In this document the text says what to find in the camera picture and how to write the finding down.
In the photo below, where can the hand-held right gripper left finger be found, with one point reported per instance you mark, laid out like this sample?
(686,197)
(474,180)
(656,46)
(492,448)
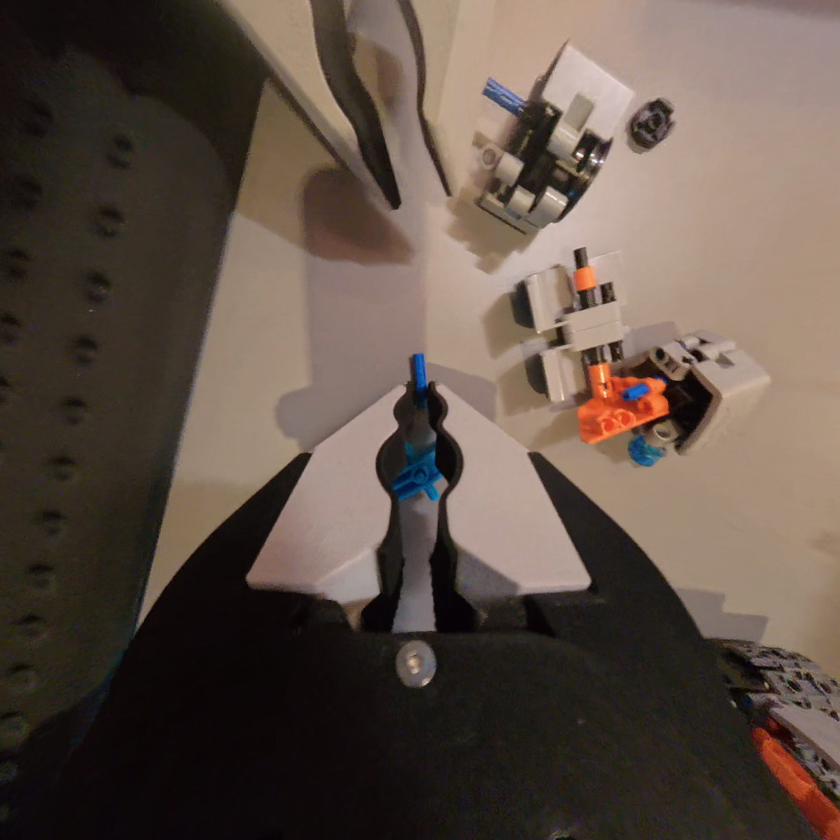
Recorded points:
(321,525)

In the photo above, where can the grey orange axle assembly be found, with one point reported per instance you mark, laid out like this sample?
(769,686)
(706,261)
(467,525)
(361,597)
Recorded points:
(590,328)

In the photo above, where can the dark grey round plate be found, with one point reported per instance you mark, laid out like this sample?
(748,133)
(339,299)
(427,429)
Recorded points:
(651,123)

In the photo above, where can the grey orange toy robot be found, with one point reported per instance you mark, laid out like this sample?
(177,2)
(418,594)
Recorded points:
(794,722)

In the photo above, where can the black dimpled panel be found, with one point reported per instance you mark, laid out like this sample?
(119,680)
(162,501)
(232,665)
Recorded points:
(98,328)

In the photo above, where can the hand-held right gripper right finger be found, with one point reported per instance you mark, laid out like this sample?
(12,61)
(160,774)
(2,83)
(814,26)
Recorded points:
(512,525)

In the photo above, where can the small blue beam piece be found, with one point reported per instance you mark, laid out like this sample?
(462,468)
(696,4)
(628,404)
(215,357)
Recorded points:
(418,374)

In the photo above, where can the grey black wheel Lego assembly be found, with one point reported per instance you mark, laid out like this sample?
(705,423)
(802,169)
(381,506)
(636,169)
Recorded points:
(590,85)

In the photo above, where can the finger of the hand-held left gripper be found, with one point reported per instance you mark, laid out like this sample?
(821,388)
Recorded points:
(295,52)
(446,65)

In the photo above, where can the light blue plastic tool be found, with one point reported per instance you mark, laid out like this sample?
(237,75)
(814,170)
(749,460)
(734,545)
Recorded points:
(415,476)

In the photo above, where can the grey shell block assembly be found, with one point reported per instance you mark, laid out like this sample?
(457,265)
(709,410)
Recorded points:
(728,387)

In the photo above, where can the black wheel hub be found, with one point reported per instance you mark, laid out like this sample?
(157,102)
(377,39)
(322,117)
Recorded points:
(544,151)

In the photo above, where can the translucent blue round piece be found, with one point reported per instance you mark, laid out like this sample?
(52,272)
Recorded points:
(644,453)

